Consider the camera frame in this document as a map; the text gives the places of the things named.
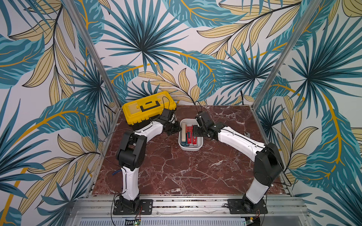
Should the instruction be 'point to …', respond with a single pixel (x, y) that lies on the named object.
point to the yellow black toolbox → (139, 113)
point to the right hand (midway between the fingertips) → (195, 130)
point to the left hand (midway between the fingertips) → (181, 129)
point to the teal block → (183, 143)
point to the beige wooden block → (183, 132)
